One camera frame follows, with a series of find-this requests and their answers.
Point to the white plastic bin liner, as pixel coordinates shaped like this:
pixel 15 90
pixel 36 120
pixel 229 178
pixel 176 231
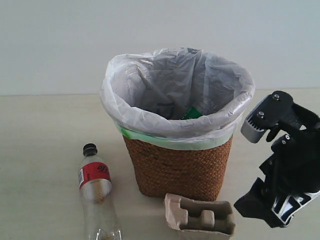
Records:
pixel 147 94

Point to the clear bottle red label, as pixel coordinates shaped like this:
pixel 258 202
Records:
pixel 95 188

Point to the grey cardboard pulp tray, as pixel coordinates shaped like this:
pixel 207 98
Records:
pixel 199 220

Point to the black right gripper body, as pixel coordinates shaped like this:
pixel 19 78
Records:
pixel 292 172

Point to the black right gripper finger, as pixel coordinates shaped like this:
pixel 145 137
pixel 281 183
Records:
pixel 258 201

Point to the clear bottle green cap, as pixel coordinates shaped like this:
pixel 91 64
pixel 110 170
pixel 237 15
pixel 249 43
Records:
pixel 202 107

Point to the woven brown wicker basket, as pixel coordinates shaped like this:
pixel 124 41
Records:
pixel 194 174

